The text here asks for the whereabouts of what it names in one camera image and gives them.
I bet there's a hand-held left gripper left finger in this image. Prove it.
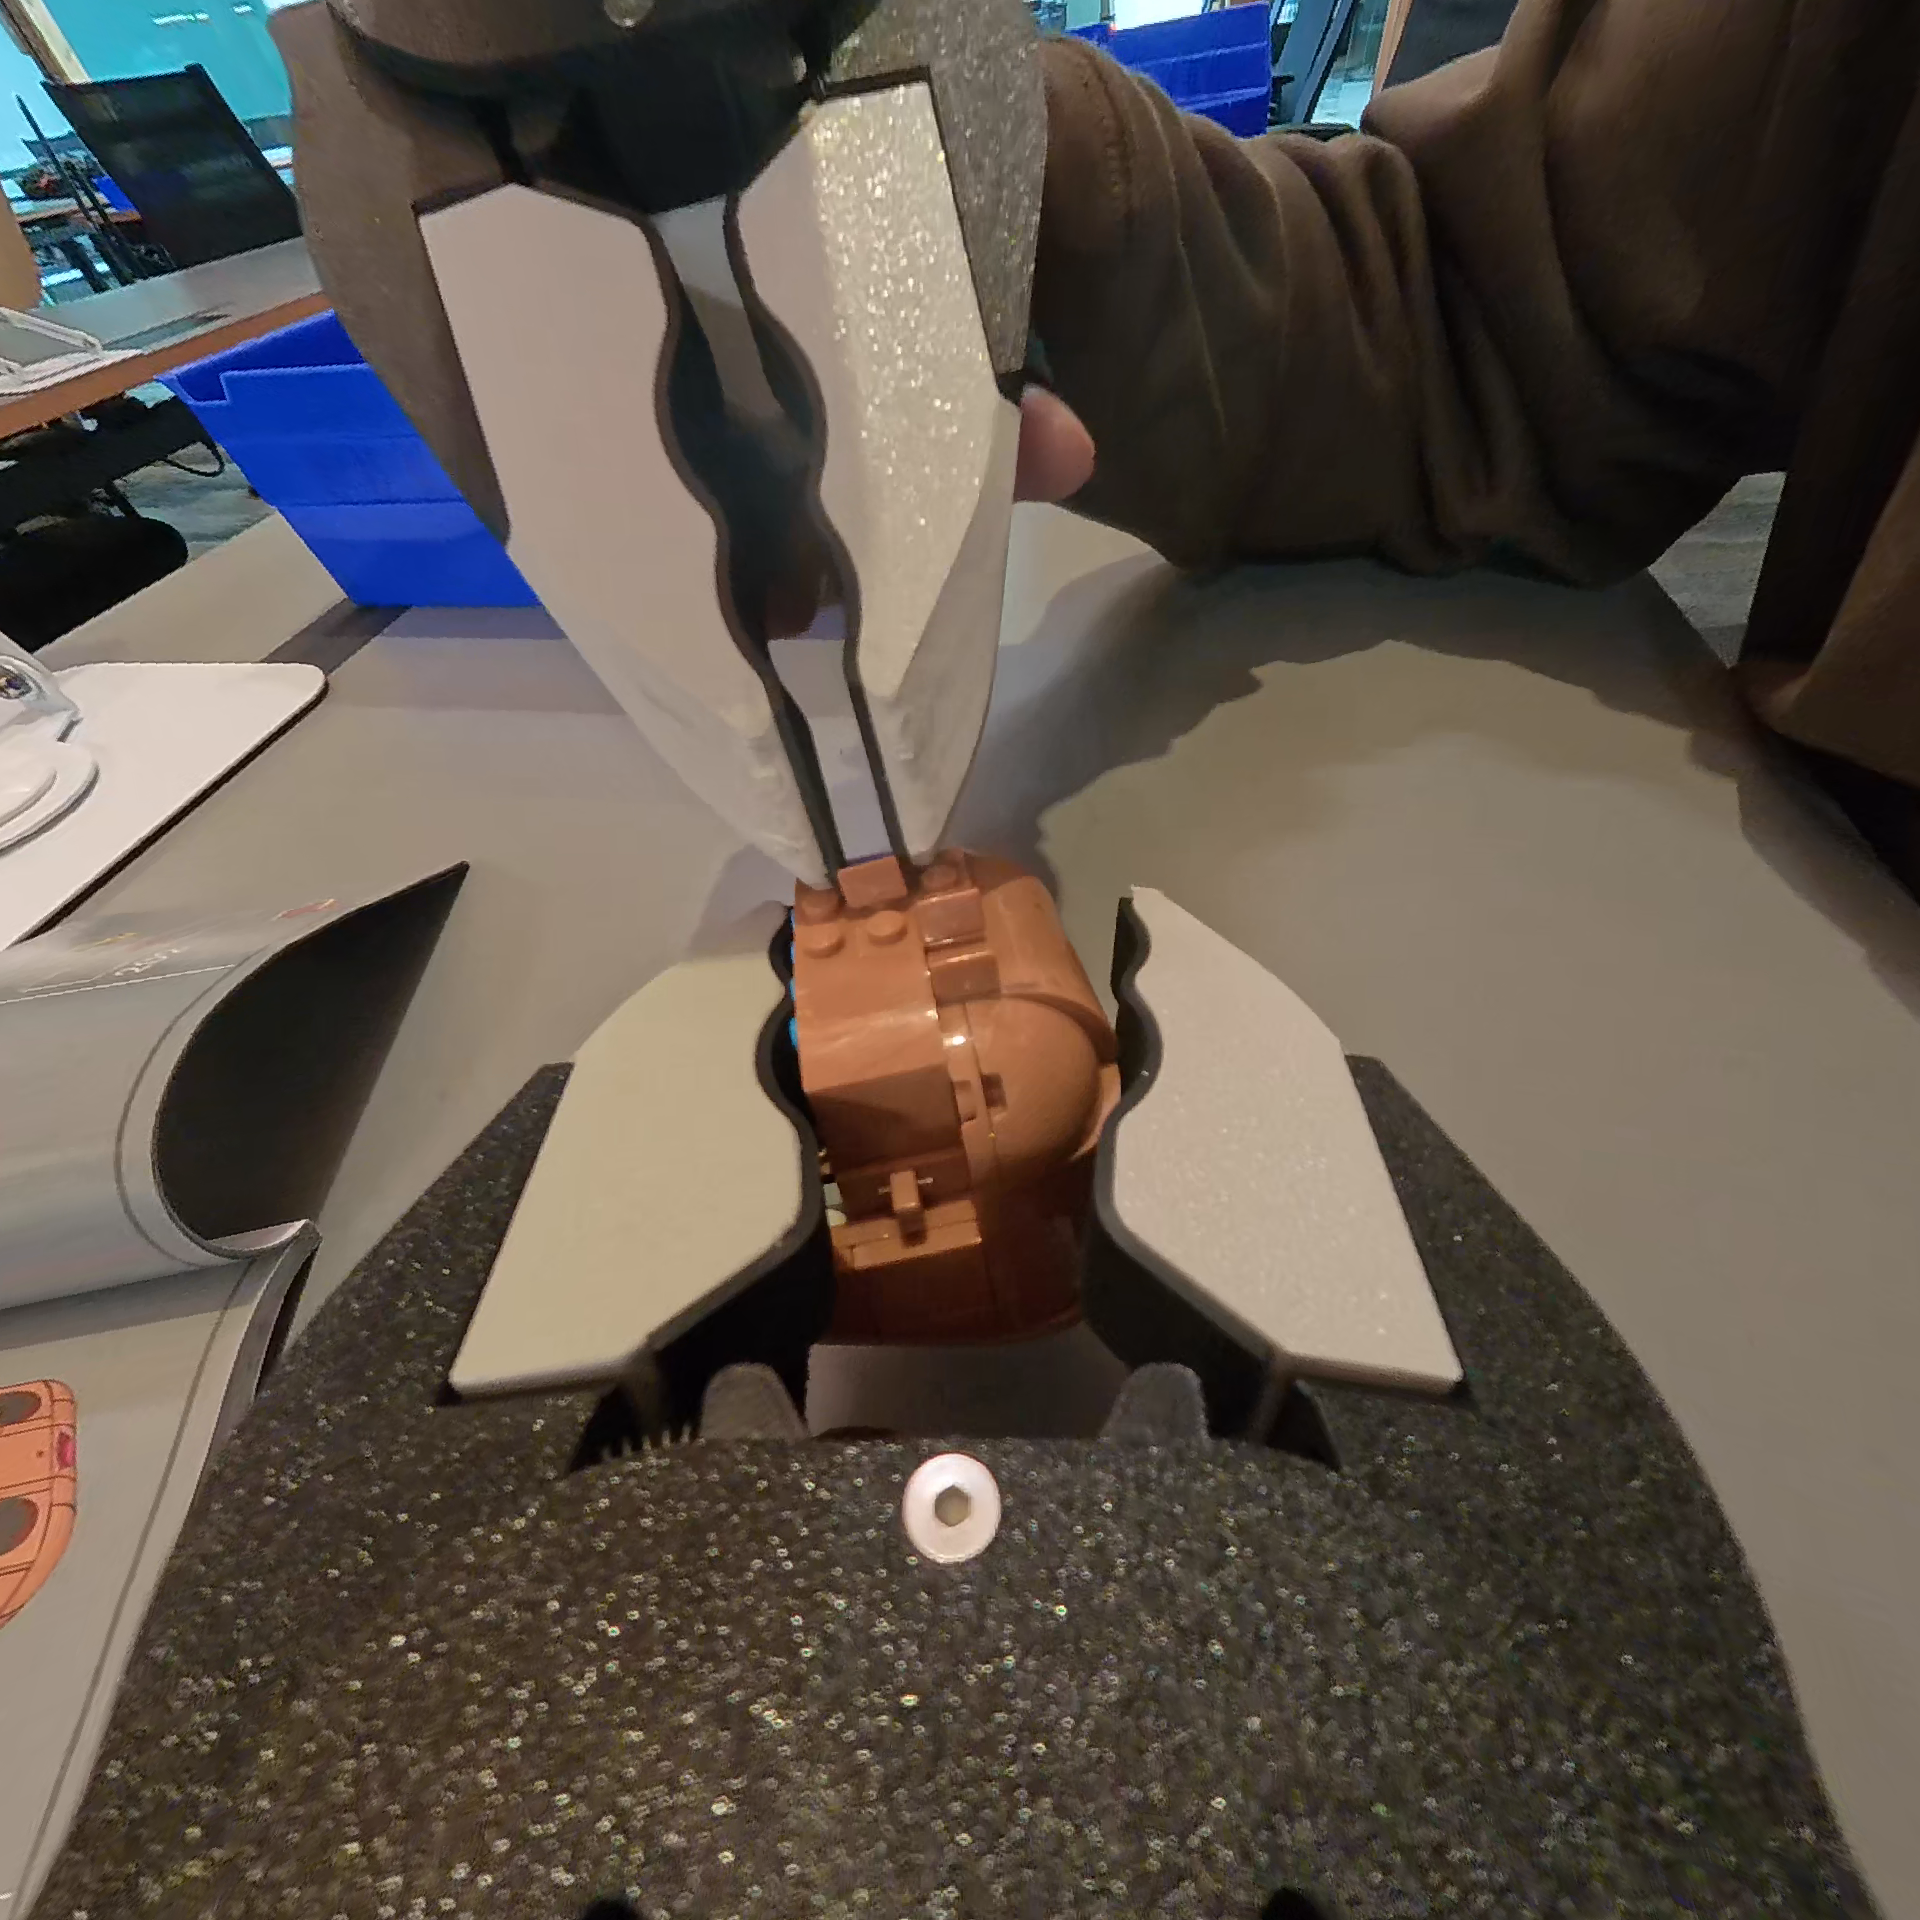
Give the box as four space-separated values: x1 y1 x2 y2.
448 914 835 1442

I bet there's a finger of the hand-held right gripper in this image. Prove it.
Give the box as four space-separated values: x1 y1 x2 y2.
416 177 846 887
725 76 1024 865

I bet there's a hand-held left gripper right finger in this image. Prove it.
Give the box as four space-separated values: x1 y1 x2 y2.
1089 885 1468 1439

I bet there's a blue plastic parts bin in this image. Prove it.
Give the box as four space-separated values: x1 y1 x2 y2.
162 323 545 609

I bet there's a brown lego head model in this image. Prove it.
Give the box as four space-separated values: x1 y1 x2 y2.
780 853 1122 1345

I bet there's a person's right forearm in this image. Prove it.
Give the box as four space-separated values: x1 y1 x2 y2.
1036 0 1920 587

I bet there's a lego instruction booklet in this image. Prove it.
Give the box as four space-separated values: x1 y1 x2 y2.
0 861 470 1876

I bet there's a person's right hand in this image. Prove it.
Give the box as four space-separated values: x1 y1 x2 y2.
1017 383 1100 507

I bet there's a long brown desk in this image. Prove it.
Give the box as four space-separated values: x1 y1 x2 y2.
0 247 336 442

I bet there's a stack of blue bins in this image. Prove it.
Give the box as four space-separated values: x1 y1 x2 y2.
1072 0 1281 140

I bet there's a black monitor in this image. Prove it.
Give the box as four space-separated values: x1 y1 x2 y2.
42 64 301 275

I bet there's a black office chair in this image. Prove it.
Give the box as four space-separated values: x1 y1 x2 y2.
0 516 193 650

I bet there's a person's brown jacket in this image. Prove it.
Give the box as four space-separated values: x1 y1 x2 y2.
1738 451 1920 909

